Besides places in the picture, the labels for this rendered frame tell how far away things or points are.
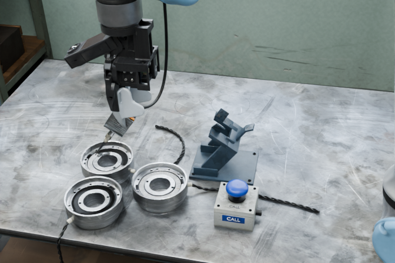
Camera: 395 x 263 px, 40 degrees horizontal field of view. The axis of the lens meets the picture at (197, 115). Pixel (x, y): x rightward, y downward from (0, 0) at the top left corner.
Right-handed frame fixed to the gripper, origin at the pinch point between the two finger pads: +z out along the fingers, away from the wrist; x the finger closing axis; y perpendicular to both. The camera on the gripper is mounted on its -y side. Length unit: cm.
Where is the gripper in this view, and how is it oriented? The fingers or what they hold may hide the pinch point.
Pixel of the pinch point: (121, 116)
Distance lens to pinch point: 102.7
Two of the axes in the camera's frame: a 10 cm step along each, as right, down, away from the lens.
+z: 0.3, 8.2, 5.7
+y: 9.8, 0.9, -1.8
